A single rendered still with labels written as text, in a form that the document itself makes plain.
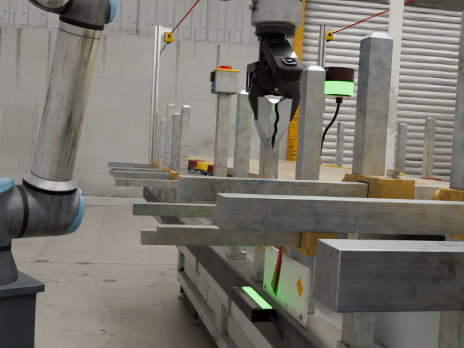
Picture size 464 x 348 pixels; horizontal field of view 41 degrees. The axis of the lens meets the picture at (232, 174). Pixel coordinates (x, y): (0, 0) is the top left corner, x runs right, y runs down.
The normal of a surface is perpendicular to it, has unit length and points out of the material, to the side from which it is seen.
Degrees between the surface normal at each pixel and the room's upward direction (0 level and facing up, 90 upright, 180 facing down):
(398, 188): 90
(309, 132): 90
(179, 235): 90
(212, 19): 90
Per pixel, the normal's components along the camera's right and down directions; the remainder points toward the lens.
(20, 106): 0.18, 0.06
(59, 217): 0.63, 0.38
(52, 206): 0.37, 0.37
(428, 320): -0.97, -0.04
